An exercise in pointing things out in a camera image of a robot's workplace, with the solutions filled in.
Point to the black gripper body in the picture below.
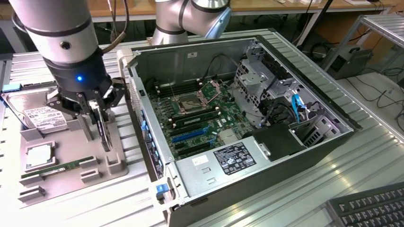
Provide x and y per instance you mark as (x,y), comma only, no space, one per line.
(78,75)

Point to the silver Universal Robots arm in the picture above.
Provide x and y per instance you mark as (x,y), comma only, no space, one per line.
(60,28)

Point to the silver hard disk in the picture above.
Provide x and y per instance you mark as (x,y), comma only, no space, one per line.
(28,116)

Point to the CPU socket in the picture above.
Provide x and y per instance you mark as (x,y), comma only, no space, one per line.
(186,104)

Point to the silver CPU chip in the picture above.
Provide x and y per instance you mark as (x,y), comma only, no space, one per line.
(38,156)

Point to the grey parts rack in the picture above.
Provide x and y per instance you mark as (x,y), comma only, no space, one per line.
(72,163)

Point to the installed green RAM stick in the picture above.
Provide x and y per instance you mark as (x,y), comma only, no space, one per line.
(192,120)

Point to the blue expansion slot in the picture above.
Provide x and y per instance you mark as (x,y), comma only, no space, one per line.
(185,136)

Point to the metal socket cover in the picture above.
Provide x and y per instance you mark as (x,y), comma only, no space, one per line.
(209,91)

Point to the green motherboard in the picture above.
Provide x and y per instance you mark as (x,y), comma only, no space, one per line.
(201,132)

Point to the silver chipset heatsink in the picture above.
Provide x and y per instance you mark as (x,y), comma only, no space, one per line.
(229,136)

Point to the blue case latch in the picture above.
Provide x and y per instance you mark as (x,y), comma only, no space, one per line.
(161,189)

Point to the metal disk bay cage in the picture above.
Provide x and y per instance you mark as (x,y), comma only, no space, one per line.
(254,87)

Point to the grey power supply unit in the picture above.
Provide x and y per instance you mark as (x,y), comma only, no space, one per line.
(217,165)

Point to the wooden desk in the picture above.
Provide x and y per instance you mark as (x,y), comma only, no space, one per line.
(270,7)

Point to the open black PC case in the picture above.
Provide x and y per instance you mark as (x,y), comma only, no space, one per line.
(284,170)

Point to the black keyboard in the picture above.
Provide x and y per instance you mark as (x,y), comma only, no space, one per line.
(372,208)

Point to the black plastic duct block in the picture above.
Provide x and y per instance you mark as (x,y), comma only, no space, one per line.
(277,142)

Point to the aluminium frame table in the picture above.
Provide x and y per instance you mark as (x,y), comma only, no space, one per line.
(378,30)

